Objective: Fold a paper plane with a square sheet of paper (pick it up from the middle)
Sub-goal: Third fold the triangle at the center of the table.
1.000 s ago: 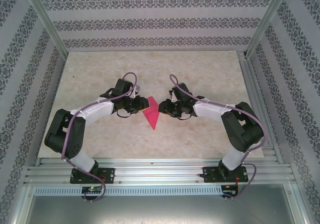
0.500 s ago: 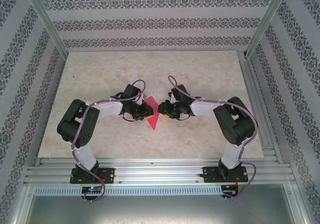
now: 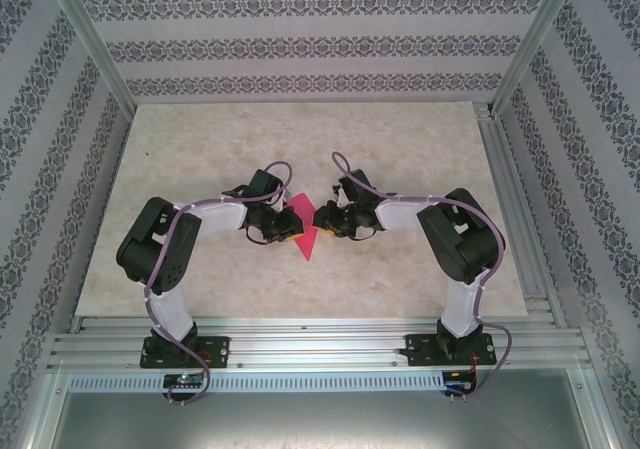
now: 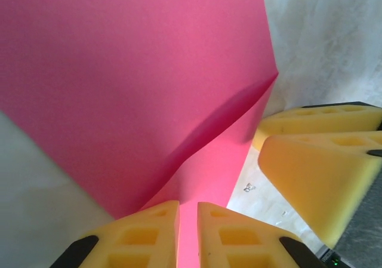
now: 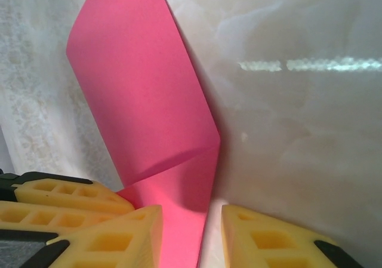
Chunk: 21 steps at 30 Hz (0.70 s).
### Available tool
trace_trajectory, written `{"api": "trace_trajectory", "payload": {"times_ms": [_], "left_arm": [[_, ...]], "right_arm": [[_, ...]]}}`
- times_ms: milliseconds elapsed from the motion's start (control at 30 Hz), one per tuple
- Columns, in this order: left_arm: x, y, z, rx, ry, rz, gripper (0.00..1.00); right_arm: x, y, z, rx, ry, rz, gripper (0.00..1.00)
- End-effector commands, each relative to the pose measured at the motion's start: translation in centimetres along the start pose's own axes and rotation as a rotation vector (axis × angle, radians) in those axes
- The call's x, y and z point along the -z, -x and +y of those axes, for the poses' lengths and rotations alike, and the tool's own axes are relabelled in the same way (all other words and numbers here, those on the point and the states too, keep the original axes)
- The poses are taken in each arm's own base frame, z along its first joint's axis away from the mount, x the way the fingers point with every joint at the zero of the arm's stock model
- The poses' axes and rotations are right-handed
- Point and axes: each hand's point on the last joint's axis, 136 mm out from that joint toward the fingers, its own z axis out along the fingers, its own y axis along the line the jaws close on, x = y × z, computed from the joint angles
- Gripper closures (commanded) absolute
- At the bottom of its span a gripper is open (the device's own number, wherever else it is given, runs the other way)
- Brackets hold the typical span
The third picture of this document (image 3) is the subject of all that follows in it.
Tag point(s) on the right circuit board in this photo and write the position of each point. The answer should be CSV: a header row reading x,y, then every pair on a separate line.
x,y
459,375

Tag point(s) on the aluminium frame post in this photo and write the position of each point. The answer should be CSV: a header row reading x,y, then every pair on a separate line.
x,y
535,34
44,414
596,414
85,34

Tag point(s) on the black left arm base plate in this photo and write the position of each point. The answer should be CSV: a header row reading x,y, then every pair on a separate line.
x,y
220,351

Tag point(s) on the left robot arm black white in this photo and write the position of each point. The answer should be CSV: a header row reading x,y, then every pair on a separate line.
x,y
155,254

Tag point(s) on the aluminium side rail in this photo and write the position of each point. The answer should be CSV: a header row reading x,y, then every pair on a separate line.
x,y
520,219

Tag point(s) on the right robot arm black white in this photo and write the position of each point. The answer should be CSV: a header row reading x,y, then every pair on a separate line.
x,y
465,254

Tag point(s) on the left circuit board green light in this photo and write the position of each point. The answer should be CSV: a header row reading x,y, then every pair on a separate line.
x,y
186,380

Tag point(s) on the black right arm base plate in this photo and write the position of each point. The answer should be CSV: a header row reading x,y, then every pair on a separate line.
x,y
417,351

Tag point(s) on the grey metal panel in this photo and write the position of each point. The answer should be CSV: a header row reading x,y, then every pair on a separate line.
x,y
320,424

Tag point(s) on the pink square paper sheet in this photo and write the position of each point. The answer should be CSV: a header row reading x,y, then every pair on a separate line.
x,y
306,246

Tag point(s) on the aluminium mounting rail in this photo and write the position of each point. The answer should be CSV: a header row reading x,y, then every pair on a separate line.
x,y
320,341

